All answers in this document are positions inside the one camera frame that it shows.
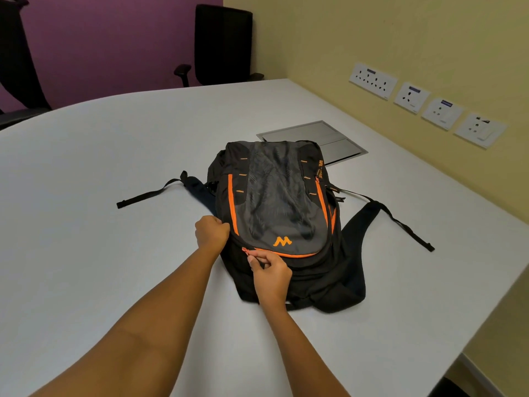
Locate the wide white wall socket plate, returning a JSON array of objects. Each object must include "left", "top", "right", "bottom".
[{"left": 349, "top": 63, "right": 398, "bottom": 100}]

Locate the person's right hand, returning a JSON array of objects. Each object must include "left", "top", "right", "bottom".
[{"left": 247, "top": 249, "right": 293, "bottom": 305}]

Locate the person's left hand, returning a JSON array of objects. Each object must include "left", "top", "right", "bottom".
[{"left": 195, "top": 216, "right": 231, "bottom": 256}]

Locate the person's left forearm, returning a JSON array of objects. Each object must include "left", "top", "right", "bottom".
[{"left": 31, "top": 246, "right": 222, "bottom": 397}]

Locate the black and orange backpack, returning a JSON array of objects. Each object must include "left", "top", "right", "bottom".
[{"left": 117, "top": 140, "right": 435, "bottom": 314}]

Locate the person's right forearm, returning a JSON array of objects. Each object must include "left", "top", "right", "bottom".
[{"left": 258, "top": 299, "right": 352, "bottom": 397}]

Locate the grey table cable hatch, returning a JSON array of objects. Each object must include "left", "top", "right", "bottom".
[{"left": 256, "top": 120, "right": 369, "bottom": 167}]

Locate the black office chair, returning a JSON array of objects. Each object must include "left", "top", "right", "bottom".
[
  {"left": 174, "top": 4, "right": 265, "bottom": 88},
  {"left": 0, "top": 0, "right": 52, "bottom": 130}
]

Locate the white wall switch plate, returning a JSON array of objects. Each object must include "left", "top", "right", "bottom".
[{"left": 454, "top": 112, "right": 508, "bottom": 149}]

